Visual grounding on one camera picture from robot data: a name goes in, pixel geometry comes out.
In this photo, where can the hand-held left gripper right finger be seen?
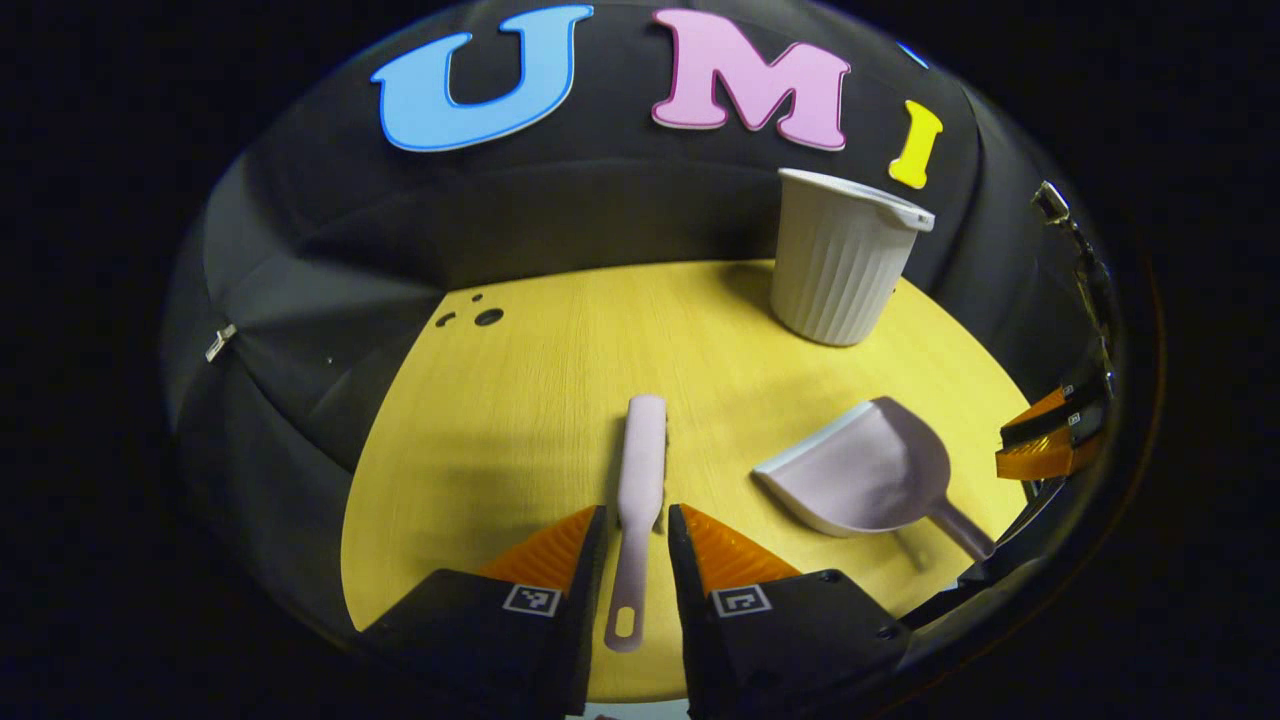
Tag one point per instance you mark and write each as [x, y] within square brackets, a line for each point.
[695, 630]

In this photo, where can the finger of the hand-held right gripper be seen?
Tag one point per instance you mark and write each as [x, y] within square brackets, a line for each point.
[1040, 420]
[1045, 458]

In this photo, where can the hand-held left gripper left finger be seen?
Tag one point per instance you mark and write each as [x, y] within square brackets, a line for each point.
[582, 620]

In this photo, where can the small lilac broom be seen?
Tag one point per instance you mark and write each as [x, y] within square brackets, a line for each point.
[640, 460]

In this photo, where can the lilac plastic dustpan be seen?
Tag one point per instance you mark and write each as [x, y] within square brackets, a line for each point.
[870, 470]

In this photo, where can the white ribbed garbage bin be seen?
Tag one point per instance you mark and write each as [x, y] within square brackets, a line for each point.
[840, 270]

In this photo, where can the black backdrop cloth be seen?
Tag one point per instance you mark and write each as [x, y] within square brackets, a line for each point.
[300, 300]

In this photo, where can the silver metal clip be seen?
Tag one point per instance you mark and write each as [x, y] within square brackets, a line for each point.
[221, 342]

